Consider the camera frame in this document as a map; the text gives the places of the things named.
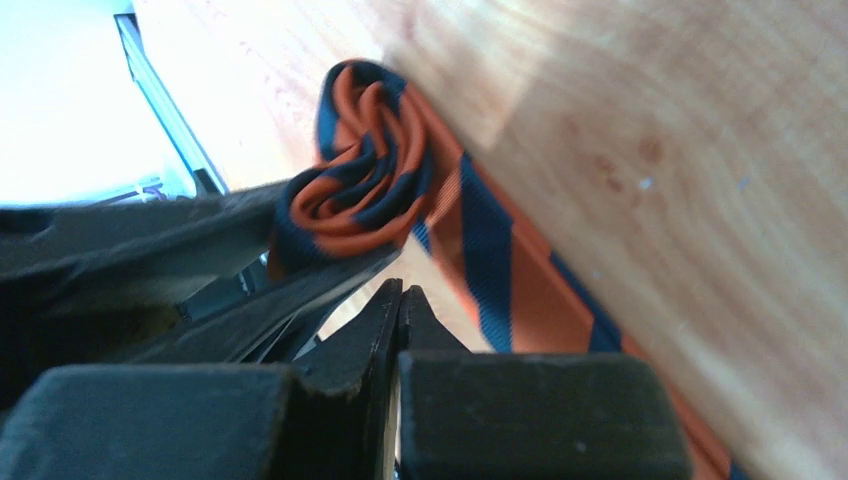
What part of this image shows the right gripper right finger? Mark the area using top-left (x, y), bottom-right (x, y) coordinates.
top-left (398, 286), bottom-right (693, 479)

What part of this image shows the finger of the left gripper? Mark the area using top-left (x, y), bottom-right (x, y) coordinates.
top-left (125, 246), bottom-right (399, 363)
top-left (1, 183), bottom-right (284, 312)

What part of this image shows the orange navy striped tie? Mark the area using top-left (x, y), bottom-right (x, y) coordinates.
top-left (270, 60), bottom-right (744, 479)

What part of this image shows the aluminium table edge rail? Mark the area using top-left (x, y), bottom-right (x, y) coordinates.
top-left (113, 13), bottom-right (229, 200)

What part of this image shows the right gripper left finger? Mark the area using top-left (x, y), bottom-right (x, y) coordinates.
top-left (1, 279), bottom-right (403, 479)

